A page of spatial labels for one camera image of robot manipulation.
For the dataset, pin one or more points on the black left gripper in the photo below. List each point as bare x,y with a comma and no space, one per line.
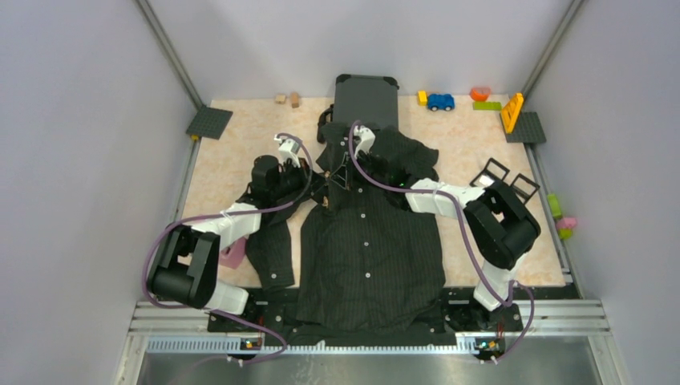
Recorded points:
305,175

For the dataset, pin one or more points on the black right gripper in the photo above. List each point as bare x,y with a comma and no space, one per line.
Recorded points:
345,176

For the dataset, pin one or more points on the black pinstriped button shirt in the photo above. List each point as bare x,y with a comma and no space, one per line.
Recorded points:
365,263

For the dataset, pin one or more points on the black frame brooch box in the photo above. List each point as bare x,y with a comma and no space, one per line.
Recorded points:
492,171

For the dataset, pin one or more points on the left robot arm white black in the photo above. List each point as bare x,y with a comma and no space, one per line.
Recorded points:
181,268

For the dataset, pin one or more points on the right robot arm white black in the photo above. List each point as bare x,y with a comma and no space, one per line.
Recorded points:
491,217

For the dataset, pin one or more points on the dark grey case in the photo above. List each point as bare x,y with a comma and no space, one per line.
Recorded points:
371,99

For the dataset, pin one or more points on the wooden block right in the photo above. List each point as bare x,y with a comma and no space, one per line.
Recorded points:
295,100

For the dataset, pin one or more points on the pink stapler box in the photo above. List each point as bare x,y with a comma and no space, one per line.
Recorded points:
232,256

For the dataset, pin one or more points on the left dark grey baseplate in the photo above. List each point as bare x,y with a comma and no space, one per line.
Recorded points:
209,123

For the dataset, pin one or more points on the dark grey baseplate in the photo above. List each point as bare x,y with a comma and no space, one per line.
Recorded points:
528,130
209,123

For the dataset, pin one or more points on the yellow toy brick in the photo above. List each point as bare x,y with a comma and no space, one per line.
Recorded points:
422,98

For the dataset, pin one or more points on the blue toy car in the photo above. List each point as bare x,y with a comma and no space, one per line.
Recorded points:
440,102

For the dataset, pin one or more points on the green flat brick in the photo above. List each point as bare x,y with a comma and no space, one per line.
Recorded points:
487,106

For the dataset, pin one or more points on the orange bowl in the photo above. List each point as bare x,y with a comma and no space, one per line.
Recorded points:
480,94

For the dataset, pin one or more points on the orange toy ladder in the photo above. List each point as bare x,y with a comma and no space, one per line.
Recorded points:
510,112

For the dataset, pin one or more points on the right dark grey baseplate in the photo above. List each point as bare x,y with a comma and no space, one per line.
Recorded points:
528,130

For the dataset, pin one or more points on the green pink toy bricks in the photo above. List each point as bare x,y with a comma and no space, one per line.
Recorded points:
564,225

